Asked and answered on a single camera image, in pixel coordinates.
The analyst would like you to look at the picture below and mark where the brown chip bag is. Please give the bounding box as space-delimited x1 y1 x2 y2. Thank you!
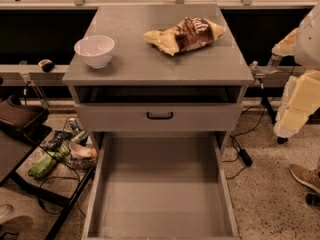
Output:
143 17 226 56

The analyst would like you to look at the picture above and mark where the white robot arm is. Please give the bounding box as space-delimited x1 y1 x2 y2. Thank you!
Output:
272 4 320 138

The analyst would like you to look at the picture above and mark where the closed grey middle drawer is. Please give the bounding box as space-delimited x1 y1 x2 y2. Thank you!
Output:
75 103 242 132

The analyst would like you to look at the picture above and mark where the grey drawer cabinet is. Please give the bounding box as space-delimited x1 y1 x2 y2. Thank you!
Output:
63 4 253 146

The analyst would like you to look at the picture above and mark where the open grey bottom drawer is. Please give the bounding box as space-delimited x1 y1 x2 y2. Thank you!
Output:
81 134 240 240

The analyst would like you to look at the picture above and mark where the green chip bag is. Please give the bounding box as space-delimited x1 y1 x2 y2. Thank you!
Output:
28 141 70 179

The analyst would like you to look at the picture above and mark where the clear plastic water bottle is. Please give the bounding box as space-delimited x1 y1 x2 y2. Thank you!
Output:
267 54 282 74

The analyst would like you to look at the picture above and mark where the black tripod stand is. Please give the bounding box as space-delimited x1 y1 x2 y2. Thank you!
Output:
249 61 290 145

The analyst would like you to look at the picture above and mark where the brown shoe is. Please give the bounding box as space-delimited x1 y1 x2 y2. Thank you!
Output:
289 164 320 195

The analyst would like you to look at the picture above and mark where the white bowl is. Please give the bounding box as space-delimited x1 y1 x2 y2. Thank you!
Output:
74 35 115 68

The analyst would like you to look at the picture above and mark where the small bowl on cart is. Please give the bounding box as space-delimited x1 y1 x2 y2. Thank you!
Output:
69 143 91 160

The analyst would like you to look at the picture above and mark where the soda can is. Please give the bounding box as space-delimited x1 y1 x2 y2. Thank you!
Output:
67 117 80 133

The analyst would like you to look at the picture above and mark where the small black round device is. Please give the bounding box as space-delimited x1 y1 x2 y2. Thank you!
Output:
38 59 55 73

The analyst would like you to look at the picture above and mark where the black side cart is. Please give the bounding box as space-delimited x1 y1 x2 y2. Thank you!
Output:
0 95 96 240

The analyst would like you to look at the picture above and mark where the black tray on cart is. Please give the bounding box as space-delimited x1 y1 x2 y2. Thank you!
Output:
0 95 49 133

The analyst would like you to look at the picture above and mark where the black drawer handle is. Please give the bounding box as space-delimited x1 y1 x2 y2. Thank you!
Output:
146 112 174 120

